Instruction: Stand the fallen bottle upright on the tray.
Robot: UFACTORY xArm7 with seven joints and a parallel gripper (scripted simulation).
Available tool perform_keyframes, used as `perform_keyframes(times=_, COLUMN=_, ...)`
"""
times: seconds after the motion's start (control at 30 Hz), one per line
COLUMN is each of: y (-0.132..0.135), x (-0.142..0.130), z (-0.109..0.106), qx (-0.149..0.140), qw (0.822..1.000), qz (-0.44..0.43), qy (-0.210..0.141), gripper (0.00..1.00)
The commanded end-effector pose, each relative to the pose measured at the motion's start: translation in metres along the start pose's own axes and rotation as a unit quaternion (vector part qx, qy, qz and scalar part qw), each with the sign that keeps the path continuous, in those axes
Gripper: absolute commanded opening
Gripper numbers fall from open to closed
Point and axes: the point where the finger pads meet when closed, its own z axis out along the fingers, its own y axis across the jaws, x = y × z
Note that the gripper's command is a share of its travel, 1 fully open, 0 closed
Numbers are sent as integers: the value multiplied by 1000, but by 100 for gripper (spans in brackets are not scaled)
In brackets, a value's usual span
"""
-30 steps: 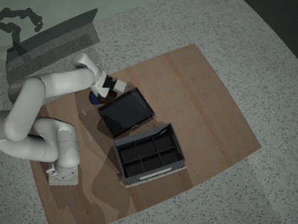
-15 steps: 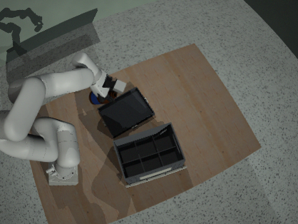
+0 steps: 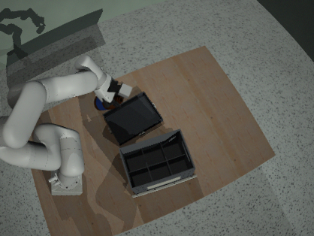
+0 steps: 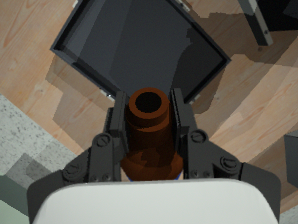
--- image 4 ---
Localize brown bottle with blue label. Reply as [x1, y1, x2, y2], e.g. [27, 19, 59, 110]
[120, 87, 183, 181]

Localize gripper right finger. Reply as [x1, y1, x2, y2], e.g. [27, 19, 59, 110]
[170, 88, 281, 224]

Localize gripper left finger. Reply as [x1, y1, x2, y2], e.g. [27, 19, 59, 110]
[27, 91, 130, 224]

